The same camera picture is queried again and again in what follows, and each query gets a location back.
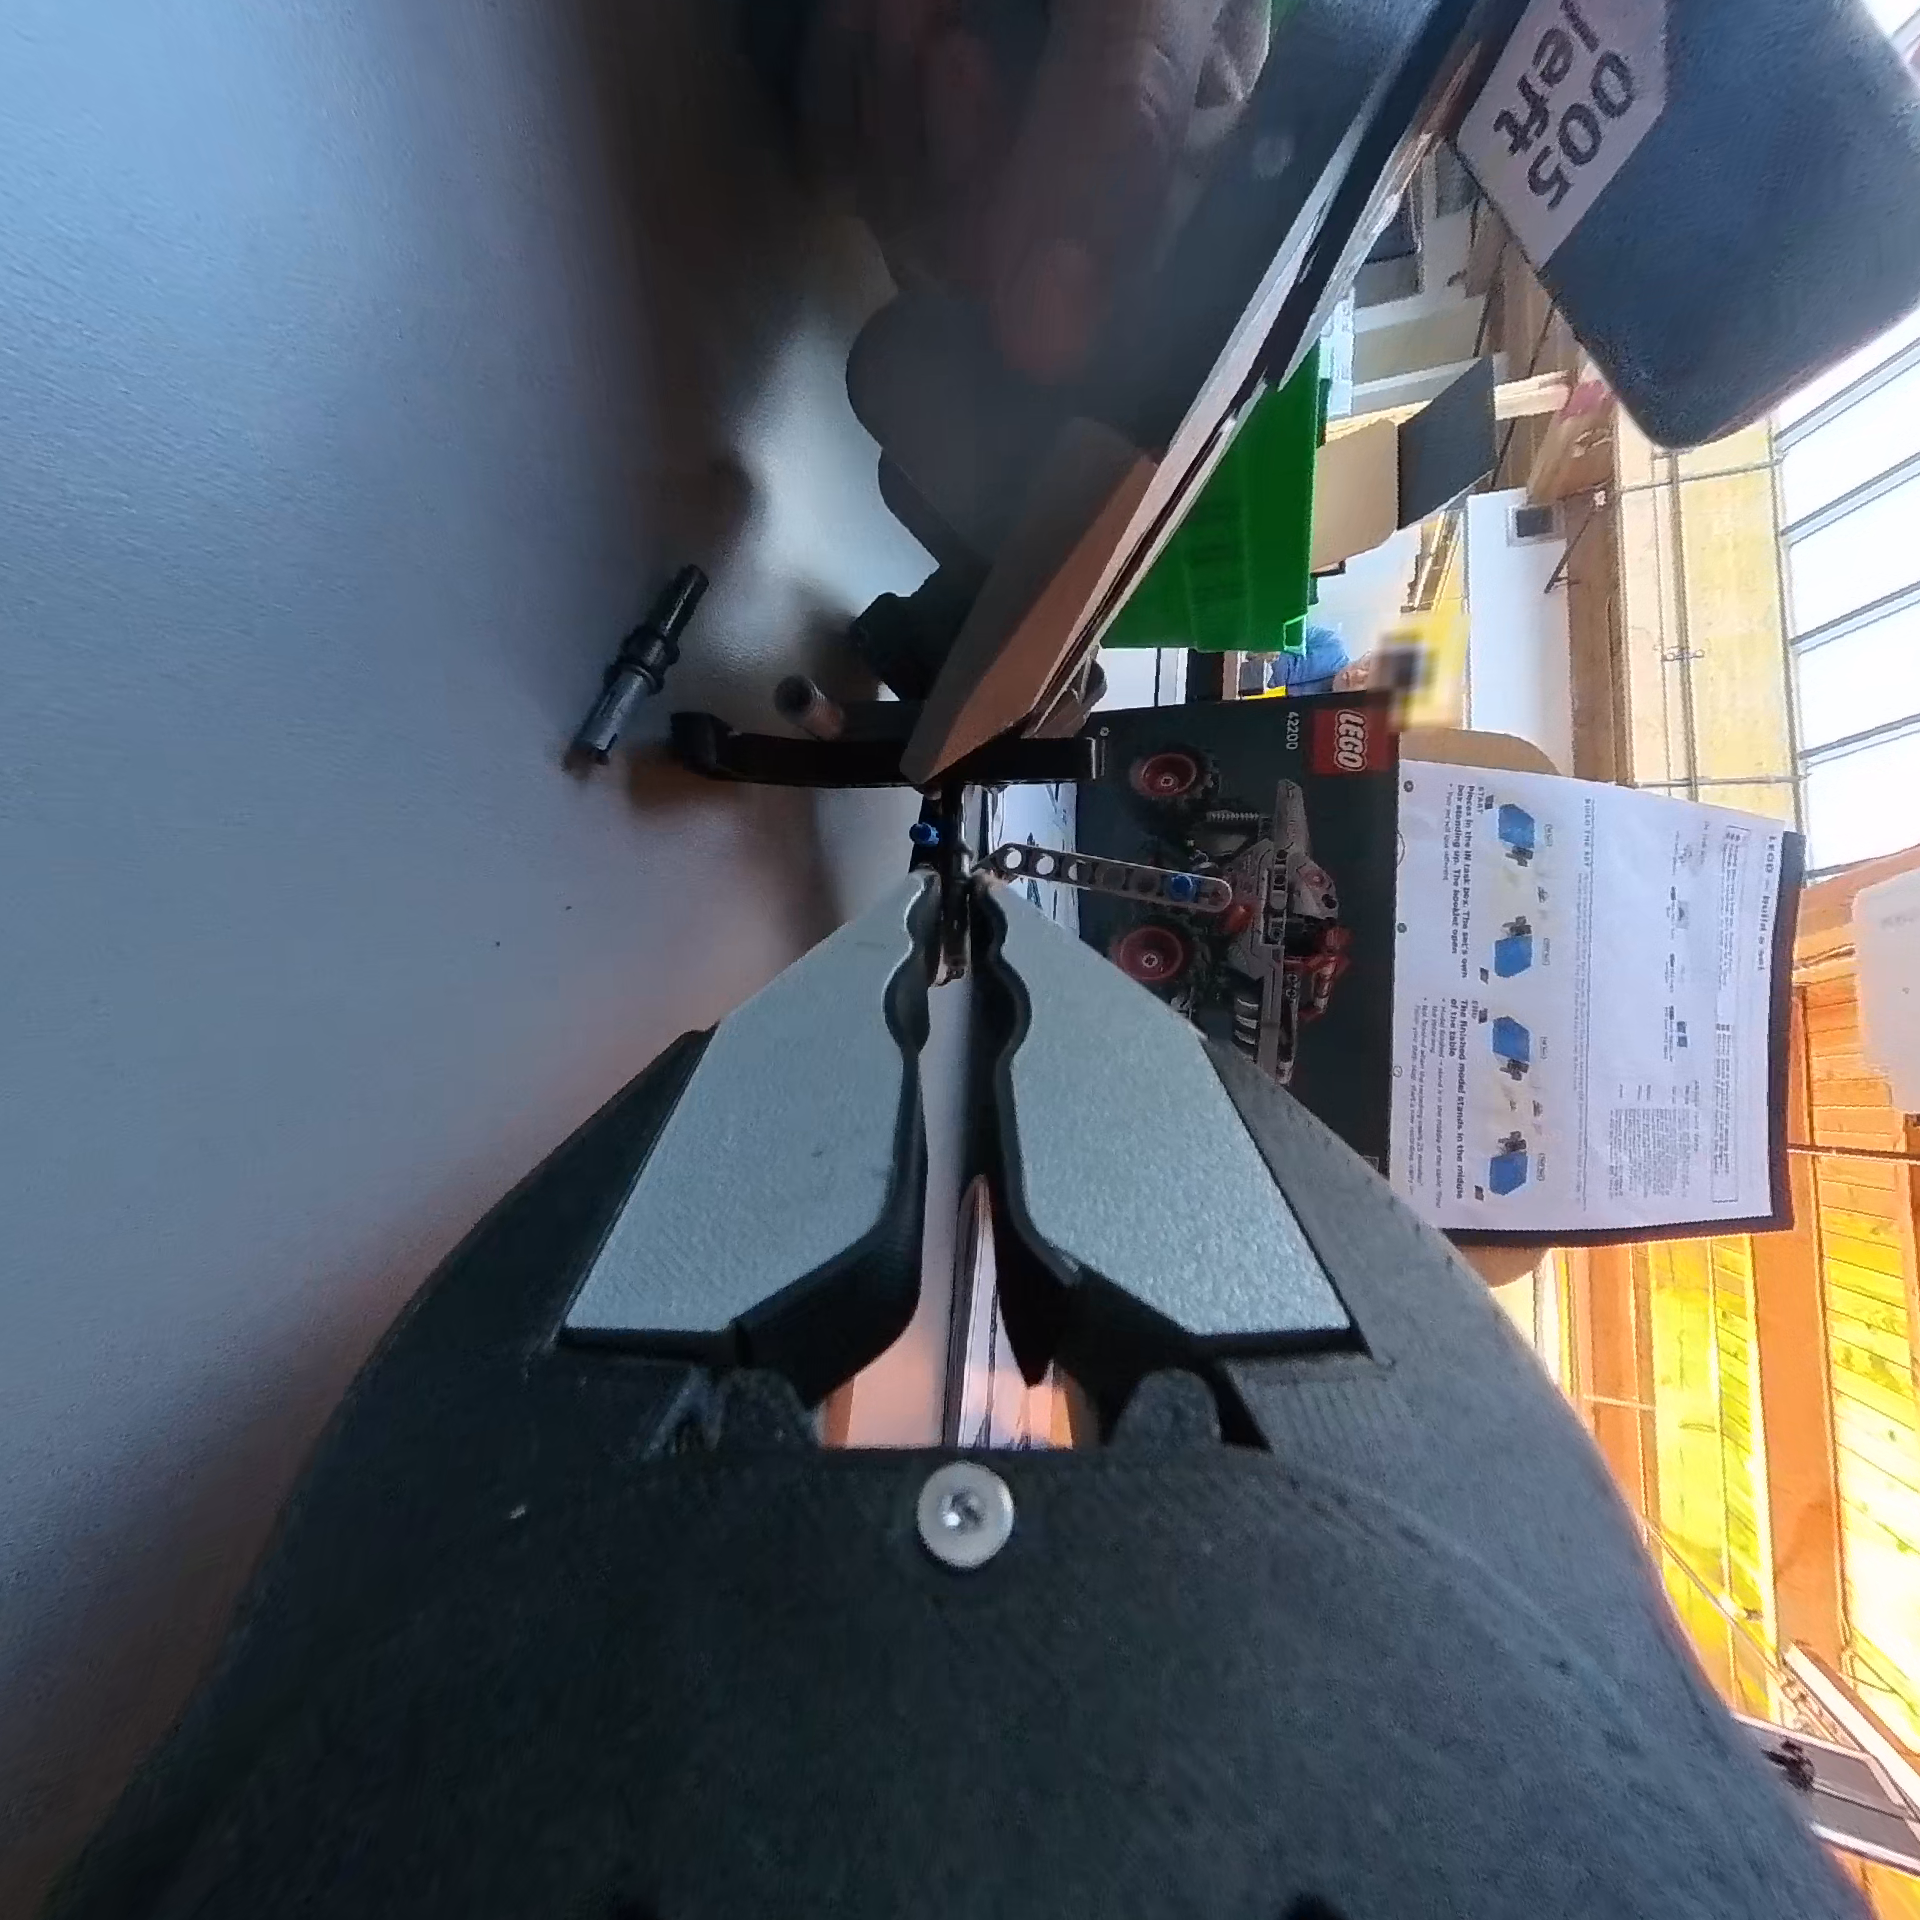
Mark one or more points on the lego spring piece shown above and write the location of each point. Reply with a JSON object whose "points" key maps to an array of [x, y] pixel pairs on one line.
{"points": [[808, 705]]}

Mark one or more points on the person's left hand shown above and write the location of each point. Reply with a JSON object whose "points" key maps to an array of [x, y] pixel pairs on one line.
{"points": [[1110, 148]]}

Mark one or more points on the green plastic bin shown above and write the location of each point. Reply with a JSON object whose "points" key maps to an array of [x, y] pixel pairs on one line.
{"points": [[1230, 540]]}

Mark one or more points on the cardboard box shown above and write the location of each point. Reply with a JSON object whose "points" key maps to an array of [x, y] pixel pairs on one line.
{"points": [[1394, 465]]}

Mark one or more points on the black lego beam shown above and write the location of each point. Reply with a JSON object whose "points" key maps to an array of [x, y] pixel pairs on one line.
{"points": [[810, 756]]}

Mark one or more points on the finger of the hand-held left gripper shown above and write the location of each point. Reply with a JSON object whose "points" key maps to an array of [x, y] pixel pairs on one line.
{"points": [[1200, 509], [1050, 616]]}

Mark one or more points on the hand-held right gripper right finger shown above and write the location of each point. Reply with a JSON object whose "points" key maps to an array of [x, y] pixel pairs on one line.
{"points": [[1170, 1171]]}

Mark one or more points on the printed paper sheet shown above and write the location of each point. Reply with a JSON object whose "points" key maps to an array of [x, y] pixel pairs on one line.
{"points": [[1589, 1003]]}

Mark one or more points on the black lego pin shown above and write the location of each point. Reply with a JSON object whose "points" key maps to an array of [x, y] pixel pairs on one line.
{"points": [[639, 668], [950, 861]]}

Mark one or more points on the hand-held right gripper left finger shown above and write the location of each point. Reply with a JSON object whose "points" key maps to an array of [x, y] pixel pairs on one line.
{"points": [[750, 1171]]}

